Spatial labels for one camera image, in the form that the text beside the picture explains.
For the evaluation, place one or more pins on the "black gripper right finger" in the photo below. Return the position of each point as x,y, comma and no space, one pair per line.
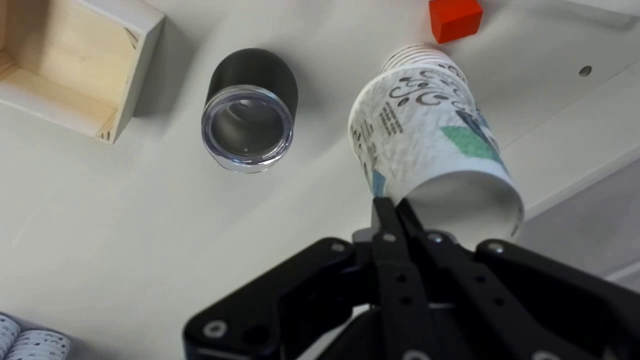
518,304

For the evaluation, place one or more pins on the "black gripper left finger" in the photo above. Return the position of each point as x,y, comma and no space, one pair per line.
368,293

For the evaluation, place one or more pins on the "printed paper cup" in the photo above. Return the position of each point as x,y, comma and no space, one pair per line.
420,138

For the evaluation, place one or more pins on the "remaining paper cup stack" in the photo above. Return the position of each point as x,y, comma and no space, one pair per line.
425,59

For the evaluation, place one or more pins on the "dotted paper cup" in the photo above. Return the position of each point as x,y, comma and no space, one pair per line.
21,343

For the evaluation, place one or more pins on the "black jar with clear lid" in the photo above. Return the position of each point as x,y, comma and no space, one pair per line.
249,110

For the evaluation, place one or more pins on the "red block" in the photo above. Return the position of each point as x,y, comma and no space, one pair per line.
455,19

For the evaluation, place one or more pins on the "light wooden box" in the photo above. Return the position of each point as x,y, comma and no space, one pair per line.
78,64

